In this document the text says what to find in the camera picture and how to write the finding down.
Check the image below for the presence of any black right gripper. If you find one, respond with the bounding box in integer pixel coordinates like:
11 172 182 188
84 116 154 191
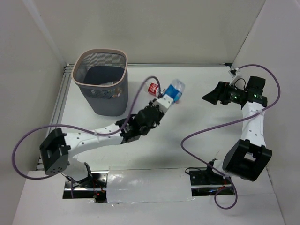
202 81 244 105

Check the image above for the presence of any crushed bottle blue label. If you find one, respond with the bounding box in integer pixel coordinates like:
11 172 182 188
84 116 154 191
163 79 186 103

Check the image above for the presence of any clear bottle red label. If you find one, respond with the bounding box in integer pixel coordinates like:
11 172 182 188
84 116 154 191
145 82 165 97

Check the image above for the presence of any clear bottle green blue label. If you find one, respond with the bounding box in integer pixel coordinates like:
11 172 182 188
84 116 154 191
99 82 118 87

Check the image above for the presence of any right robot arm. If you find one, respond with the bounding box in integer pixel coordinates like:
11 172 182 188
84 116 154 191
203 76 272 184

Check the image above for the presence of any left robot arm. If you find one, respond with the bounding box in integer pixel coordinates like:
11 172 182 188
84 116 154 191
39 104 167 187

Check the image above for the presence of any grey mesh waste bin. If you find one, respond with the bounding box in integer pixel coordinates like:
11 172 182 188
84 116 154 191
71 49 128 116

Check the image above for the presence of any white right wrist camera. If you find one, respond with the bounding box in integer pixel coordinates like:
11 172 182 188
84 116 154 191
228 68 242 86

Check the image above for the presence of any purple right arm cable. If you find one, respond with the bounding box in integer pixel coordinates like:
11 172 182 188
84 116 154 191
180 63 281 210

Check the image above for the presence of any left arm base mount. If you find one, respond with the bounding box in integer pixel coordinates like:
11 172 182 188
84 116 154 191
62 171 109 203

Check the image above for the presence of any aluminium frame rail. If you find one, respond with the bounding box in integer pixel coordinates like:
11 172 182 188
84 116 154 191
36 65 75 171

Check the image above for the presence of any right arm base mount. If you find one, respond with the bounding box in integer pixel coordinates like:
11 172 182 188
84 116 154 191
185 167 234 197

